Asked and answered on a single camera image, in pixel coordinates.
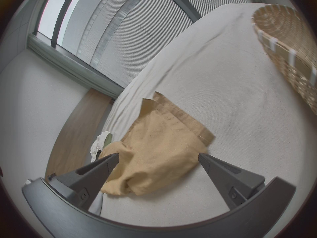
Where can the tan shorts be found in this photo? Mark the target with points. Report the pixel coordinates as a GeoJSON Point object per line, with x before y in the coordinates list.
{"type": "Point", "coordinates": [161, 152]}

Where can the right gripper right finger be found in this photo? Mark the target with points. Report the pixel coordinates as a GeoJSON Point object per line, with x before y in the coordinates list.
{"type": "Point", "coordinates": [230, 182]}

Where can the round woven basket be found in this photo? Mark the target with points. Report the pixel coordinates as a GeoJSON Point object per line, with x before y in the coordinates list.
{"type": "Point", "coordinates": [292, 46]}

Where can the green garment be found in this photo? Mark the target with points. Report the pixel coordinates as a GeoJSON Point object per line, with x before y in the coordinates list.
{"type": "Point", "coordinates": [108, 140]}

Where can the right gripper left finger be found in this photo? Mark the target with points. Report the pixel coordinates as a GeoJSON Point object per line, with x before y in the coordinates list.
{"type": "Point", "coordinates": [89, 180]}

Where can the window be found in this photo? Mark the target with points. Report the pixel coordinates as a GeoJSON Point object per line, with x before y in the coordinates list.
{"type": "Point", "coordinates": [136, 28]}

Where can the white garment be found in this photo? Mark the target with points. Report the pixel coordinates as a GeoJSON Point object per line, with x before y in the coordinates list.
{"type": "Point", "coordinates": [97, 144]}

